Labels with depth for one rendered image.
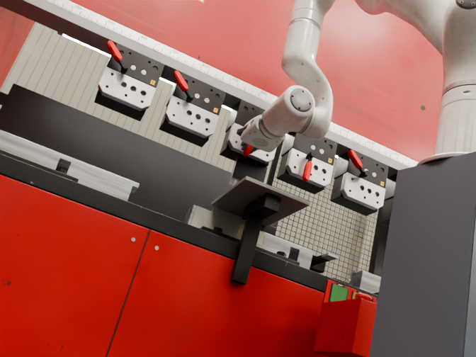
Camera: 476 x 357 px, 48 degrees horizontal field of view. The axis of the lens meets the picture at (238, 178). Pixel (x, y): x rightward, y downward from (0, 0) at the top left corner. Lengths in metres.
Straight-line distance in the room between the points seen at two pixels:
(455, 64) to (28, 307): 1.04
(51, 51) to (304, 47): 3.51
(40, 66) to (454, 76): 3.84
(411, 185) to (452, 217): 0.12
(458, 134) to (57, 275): 0.90
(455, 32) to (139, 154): 1.26
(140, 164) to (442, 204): 1.31
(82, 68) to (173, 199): 2.86
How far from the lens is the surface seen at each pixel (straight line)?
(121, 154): 2.05
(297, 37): 1.43
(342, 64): 1.89
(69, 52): 4.78
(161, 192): 2.04
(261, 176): 1.61
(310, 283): 1.45
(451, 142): 1.11
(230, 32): 1.75
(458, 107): 1.15
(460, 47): 1.22
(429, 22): 1.38
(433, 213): 1.01
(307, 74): 1.40
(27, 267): 1.27
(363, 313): 1.23
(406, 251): 1.01
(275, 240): 1.56
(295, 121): 1.30
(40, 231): 1.28
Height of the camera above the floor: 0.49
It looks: 23 degrees up
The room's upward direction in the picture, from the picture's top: 16 degrees clockwise
